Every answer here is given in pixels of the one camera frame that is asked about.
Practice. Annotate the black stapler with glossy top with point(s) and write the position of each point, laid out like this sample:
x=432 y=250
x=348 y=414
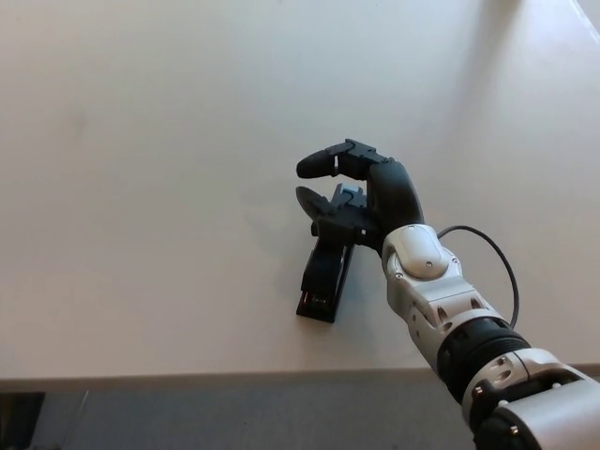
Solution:
x=323 y=269

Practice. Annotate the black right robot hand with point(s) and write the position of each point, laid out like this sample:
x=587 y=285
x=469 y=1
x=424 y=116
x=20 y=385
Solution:
x=394 y=197

